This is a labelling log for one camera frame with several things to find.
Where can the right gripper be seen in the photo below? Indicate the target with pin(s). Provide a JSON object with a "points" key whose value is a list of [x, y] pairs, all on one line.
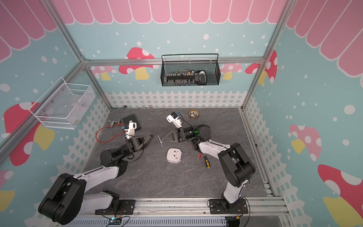
{"points": [[181, 135]]}

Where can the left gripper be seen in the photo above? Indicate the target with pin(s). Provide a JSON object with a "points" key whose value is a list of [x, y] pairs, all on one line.
{"points": [[133, 144]]}

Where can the white alarm clock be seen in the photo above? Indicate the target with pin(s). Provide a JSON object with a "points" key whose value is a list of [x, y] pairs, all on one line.
{"points": [[174, 155]]}

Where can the black yellow screwdriver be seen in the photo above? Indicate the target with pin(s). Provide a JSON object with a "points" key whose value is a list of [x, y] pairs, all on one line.
{"points": [[206, 161]]}

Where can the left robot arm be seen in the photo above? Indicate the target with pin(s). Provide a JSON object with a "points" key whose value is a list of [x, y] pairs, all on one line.
{"points": [[68, 197]]}

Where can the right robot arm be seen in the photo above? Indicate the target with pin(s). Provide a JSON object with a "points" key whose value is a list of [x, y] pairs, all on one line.
{"points": [[237, 166]]}

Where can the brown tape roll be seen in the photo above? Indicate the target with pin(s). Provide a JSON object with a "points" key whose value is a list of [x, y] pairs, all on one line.
{"points": [[194, 114]]}

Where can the black connector strip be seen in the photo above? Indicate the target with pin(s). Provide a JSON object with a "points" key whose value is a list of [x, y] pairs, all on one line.
{"points": [[178, 79]]}

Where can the green lit circuit board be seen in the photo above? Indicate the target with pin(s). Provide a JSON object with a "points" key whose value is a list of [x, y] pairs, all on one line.
{"points": [[114, 221]]}

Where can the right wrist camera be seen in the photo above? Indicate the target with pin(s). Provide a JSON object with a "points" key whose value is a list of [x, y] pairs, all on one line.
{"points": [[174, 119]]}

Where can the black network switch box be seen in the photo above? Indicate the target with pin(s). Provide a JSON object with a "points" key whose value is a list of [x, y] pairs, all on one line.
{"points": [[130, 118]]}

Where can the metal bracket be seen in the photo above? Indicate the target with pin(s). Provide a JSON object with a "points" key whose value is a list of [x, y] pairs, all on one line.
{"points": [[112, 123]]}

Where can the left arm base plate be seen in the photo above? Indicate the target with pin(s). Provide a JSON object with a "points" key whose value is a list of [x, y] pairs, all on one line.
{"points": [[122, 207]]}

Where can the black wire basket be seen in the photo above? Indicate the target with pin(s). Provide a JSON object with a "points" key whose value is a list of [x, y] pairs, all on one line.
{"points": [[205, 67]]}

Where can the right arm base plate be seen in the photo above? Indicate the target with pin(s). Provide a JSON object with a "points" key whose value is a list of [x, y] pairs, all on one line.
{"points": [[221, 206]]}

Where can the white wire basket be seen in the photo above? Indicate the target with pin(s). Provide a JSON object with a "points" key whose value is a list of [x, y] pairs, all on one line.
{"points": [[63, 105]]}

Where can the aluminium rail frame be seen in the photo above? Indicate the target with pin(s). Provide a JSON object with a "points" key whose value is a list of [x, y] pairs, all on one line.
{"points": [[194, 212]]}

